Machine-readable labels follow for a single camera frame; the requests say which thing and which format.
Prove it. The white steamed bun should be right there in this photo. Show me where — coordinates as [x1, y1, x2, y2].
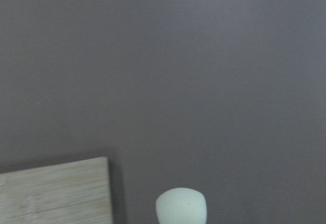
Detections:
[155, 187, 207, 224]

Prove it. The bamboo cutting board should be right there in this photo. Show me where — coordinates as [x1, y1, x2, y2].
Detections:
[1, 157, 114, 223]

